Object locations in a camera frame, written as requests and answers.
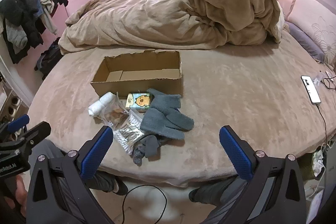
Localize clothes pile on rack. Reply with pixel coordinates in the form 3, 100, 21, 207
1, 0, 68, 64

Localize cotton swab plastic bag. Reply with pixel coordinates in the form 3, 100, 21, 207
112, 109, 145, 155

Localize cartoon bear tissue pack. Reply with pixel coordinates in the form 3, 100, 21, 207
125, 93, 151, 112

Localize grey pillow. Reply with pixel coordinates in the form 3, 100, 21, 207
286, 22, 325, 62

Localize clear bag with brown items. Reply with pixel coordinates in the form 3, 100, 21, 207
98, 92, 129, 129

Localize black charging cable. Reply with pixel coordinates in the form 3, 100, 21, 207
314, 75, 336, 151

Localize white smartphone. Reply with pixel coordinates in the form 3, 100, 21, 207
301, 76, 321, 105

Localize person's right grey leg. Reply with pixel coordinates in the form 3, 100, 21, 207
189, 176, 247, 206

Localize black backpack on floor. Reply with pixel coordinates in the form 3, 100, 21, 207
34, 38, 63, 80

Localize dark grey socks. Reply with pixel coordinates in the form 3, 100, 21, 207
132, 135, 170, 166

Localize grey knit gloves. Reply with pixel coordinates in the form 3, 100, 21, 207
140, 88, 194, 140

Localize pink floral pillow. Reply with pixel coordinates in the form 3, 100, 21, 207
287, 0, 335, 66

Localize white socks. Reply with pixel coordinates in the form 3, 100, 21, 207
88, 92, 116, 117

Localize person's left hand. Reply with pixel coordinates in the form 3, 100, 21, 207
5, 174, 28, 217

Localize open brown cardboard box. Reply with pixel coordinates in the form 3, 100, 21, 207
91, 50, 183, 97

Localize black cable on floor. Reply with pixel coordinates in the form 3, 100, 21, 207
121, 184, 168, 224

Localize beige crumpled duvet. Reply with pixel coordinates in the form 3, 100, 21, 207
59, 0, 284, 54

